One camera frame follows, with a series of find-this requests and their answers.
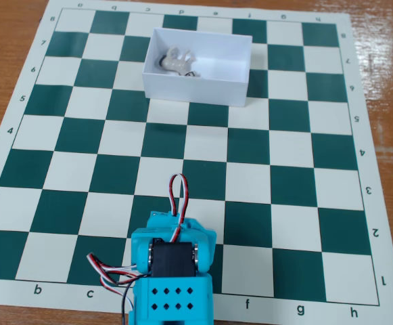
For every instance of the cyan gripper body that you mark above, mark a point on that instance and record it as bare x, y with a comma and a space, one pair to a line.
196, 224

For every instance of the small grey toy horse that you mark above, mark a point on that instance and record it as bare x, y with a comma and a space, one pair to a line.
176, 62

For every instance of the cyan robot arm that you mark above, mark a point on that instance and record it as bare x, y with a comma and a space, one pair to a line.
172, 294

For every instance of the white rectangular open box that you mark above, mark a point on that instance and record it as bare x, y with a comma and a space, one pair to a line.
196, 89

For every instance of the green and cream chessboard mat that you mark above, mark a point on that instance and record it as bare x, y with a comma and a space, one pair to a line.
291, 142

